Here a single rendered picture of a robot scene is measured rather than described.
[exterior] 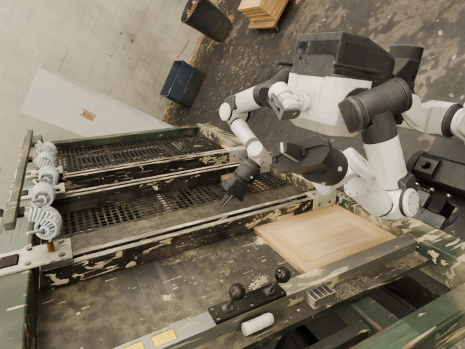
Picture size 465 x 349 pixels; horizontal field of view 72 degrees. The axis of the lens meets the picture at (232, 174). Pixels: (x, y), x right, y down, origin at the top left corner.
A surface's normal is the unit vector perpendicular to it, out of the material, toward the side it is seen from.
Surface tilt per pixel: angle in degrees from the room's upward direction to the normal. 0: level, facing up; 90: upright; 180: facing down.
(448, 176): 0
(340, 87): 46
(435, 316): 59
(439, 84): 0
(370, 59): 90
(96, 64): 90
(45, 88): 90
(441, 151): 0
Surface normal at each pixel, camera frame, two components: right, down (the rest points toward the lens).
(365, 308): 0.00, -0.93
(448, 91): -0.76, -0.32
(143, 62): 0.46, 0.34
